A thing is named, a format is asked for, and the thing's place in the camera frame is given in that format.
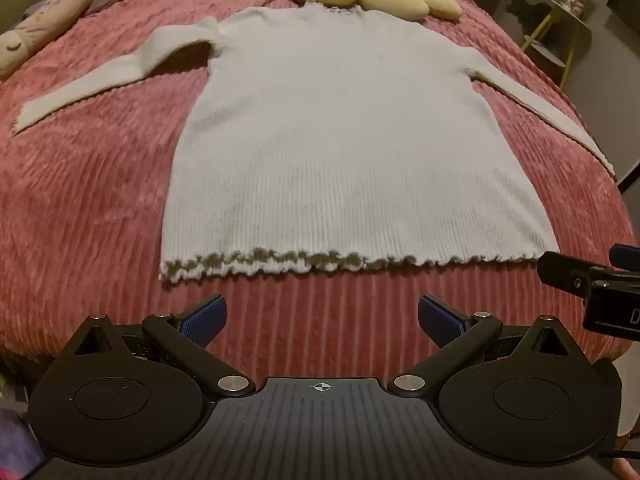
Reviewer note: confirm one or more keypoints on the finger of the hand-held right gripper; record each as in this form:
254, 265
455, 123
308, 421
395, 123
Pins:
627, 255
565, 272

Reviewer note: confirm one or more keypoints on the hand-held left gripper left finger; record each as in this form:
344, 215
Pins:
202, 321

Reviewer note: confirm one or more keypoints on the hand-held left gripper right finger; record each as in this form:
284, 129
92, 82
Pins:
442, 321

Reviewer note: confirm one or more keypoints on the white ribbed sweater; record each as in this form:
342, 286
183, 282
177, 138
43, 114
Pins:
345, 150

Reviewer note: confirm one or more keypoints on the purple patterned cloth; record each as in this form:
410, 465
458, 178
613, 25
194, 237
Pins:
15, 430

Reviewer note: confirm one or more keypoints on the yellow-green side table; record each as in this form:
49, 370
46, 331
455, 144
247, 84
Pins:
562, 45

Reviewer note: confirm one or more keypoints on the small pink trinkets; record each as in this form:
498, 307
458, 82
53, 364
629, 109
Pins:
567, 0

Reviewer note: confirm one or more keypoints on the dark plush toy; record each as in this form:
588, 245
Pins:
524, 10

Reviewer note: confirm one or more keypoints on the long beige plush pillow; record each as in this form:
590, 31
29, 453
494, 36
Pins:
45, 20

